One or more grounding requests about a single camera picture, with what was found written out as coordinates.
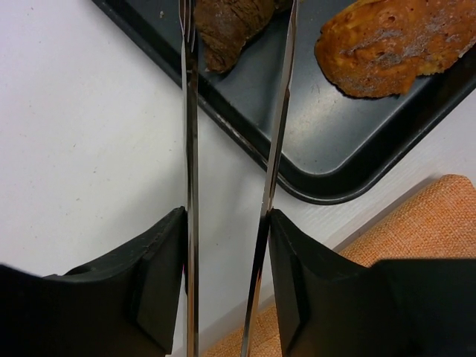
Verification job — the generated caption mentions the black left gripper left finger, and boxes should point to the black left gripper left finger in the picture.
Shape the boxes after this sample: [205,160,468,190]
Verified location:
[1,208,186,356]

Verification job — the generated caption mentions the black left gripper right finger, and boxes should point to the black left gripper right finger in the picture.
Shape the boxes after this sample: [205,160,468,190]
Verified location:
[269,210,475,356]

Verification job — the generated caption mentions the brown chocolate croissant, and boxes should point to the brown chocolate croissant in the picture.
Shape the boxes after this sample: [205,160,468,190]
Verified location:
[193,0,292,74]

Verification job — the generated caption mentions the steel tongs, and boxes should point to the steel tongs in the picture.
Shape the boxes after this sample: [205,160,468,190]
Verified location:
[179,0,300,356]

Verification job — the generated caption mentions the flat orange bread slice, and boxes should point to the flat orange bread slice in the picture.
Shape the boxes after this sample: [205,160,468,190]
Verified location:
[315,1,475,98]

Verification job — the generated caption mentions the orange cloth placemat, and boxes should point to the orange cloth placemat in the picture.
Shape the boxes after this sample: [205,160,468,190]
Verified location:
[202,173,476,357]

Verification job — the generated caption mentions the black baking tray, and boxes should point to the black baking tray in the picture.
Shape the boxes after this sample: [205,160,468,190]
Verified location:
[91,0,476,205]

